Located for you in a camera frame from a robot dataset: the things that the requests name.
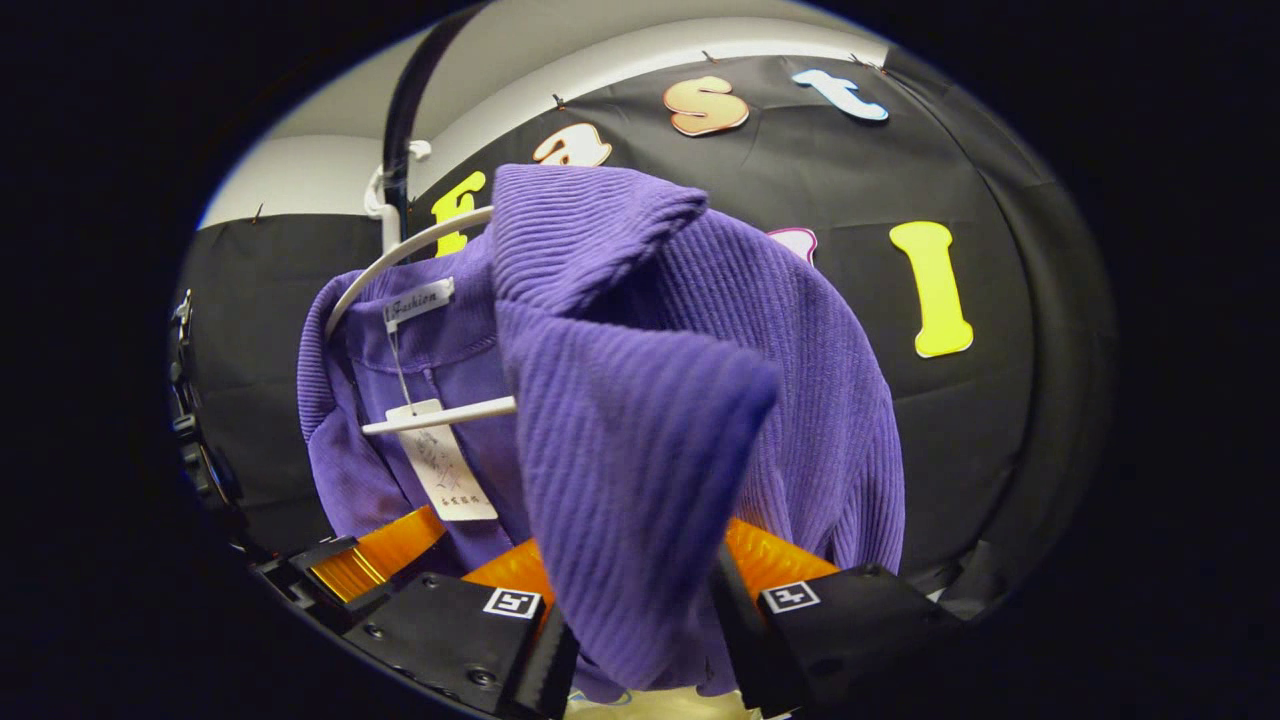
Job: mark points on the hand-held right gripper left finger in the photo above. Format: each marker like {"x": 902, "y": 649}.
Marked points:
{"x": 450, "y": 640}

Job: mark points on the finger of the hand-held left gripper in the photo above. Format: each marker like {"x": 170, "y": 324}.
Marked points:
{"x": 380, "y": 550}

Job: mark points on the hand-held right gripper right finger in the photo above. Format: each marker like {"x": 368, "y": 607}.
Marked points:
{"x": 860, "y": 630}

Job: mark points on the white plastic clothes hanger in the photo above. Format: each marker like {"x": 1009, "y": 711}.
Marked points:
{"x": 440, "y": 415}

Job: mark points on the purple ribbed jacket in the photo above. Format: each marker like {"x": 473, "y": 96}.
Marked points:
{"x": 640, "y": 420}

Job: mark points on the black backdrop cloth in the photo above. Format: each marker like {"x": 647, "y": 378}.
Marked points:
{"x": 880, "y": 170}

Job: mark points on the black clothes rail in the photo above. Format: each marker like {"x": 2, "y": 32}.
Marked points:
{"x": 400, "y": 110}

